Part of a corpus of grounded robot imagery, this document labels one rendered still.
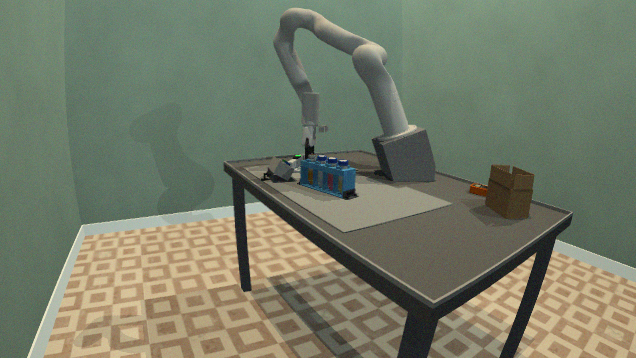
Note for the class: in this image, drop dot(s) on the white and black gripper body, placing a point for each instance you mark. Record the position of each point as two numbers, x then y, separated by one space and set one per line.
309 132

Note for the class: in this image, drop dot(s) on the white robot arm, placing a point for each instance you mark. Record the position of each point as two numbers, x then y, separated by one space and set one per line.
368 61

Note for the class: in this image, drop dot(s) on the small brown cardboard box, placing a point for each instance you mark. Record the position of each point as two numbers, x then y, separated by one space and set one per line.
509 201

